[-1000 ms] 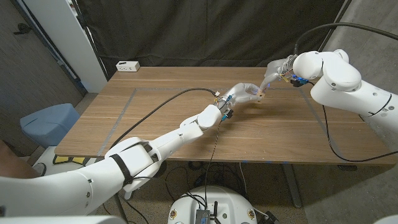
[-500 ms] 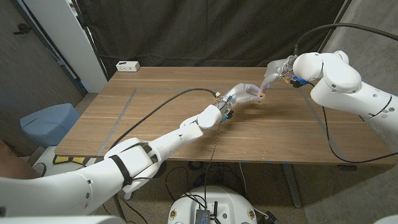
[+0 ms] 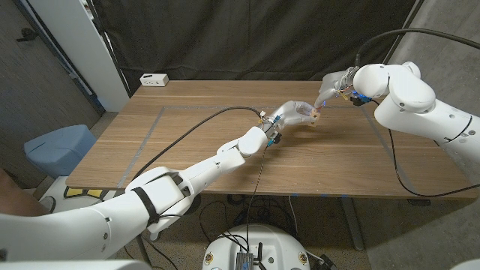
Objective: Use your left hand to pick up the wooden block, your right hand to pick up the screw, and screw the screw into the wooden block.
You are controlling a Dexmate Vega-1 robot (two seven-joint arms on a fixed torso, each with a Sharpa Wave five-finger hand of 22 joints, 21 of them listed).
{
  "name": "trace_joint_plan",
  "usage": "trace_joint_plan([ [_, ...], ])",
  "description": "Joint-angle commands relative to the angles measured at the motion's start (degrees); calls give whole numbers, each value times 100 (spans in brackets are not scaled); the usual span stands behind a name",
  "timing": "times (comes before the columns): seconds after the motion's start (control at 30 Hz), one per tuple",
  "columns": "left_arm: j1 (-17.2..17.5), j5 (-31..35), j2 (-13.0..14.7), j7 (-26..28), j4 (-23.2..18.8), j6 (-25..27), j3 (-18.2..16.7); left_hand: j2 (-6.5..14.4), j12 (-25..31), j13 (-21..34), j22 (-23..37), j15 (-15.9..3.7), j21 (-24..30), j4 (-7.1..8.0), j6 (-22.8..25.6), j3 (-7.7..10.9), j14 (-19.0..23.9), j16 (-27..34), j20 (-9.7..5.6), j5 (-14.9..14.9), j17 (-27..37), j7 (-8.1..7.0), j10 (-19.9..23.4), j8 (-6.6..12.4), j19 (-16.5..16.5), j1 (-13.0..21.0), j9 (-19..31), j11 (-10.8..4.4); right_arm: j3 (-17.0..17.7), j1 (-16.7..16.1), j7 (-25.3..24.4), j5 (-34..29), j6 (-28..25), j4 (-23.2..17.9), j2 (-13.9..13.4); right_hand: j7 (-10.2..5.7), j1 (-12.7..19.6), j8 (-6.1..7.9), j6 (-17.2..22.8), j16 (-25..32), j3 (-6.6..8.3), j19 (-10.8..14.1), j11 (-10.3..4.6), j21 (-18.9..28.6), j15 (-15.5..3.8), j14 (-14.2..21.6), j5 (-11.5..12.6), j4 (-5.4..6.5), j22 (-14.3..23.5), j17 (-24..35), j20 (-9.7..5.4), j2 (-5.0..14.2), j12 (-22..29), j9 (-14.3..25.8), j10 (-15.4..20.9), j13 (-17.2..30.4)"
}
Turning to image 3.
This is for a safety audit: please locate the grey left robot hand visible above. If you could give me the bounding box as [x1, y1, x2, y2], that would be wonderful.
[265, 100, 317, 133]

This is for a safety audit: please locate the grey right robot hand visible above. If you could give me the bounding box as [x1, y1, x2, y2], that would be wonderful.
[313, 66, 359, 110]

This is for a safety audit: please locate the wooden block with holes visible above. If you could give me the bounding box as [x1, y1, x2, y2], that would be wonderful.
[307, 109, 323, 128]

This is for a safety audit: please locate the black backdrop curtain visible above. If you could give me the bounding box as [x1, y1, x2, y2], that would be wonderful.
[91, 0, 418, 94]

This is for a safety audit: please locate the black backdrop stand pole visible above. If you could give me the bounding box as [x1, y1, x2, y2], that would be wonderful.
[85, 0, 133, 99]
[381, 0, 427, 67]

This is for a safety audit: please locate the grey table leg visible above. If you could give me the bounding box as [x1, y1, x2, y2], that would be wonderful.
[338, 196, 366, 252]

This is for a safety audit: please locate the black round disc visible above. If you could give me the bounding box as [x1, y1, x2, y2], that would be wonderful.
[187, 192, 203, 215]

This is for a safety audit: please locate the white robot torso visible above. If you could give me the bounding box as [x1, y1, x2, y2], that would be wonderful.
[202, 223, 312, 270]

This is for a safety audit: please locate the white power strip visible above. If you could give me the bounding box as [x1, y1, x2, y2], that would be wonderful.
[139, 73, 170, 88]

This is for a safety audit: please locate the grey electronics box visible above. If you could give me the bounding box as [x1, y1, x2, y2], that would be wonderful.
[235, 251, 256, 270]

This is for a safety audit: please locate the yellow black striped base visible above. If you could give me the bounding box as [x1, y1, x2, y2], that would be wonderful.
[62, 186, 110, 200]

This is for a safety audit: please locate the blue padded stool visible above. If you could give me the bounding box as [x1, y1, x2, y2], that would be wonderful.
[23, 124, 98, 179]

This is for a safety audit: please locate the person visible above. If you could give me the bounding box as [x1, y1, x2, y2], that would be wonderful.
[0, 170, 58, 218]

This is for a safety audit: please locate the thin black hanging cable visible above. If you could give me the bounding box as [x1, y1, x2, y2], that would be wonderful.
[369, 99, 480, 199]
[244, 145, 269, 245]

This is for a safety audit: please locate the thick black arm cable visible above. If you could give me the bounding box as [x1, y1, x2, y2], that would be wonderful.
[130, 106, 264, 181]
[353, 27, 480, 69]

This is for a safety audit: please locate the black cable bundle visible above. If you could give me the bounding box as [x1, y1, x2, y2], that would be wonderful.
[197, 193, 298, 243]

